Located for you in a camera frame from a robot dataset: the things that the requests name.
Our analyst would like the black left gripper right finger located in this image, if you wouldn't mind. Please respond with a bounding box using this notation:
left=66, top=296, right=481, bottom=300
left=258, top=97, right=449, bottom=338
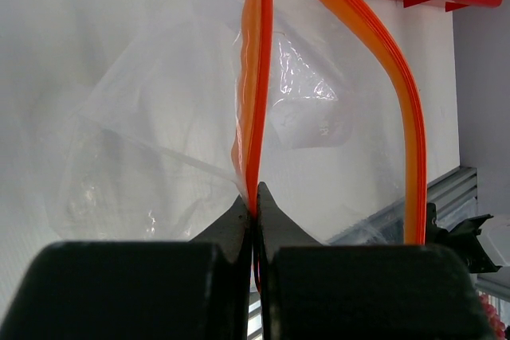
left=254, top=183, right=496, bottom=339

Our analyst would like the clear zip bag orange zipper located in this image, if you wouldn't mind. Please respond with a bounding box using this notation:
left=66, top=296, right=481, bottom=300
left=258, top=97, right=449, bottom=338
left=39, top=0, right=430, bottom=246

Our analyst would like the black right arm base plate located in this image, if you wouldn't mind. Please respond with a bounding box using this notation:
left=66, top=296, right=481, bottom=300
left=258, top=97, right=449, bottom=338
left=426, top=202, right=503, bottom=274

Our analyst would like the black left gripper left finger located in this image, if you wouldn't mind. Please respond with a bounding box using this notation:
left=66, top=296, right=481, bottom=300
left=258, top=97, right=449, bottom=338
left=1, top=198, right=252, bottom=339

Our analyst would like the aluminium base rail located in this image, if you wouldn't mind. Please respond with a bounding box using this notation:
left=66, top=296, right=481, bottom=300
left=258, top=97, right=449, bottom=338
left=328, top=166, right=478, bottom=246

